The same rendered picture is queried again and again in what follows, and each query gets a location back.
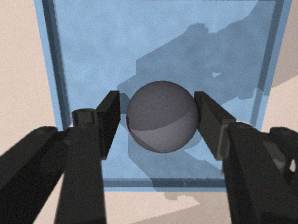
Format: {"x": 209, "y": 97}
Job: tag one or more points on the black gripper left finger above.
{"x": 30, "y": 169}

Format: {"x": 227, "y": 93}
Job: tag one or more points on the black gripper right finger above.
{"x": 256, "y": 186}

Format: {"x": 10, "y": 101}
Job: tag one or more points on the grey ball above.
{"x": 162, "y": 116}

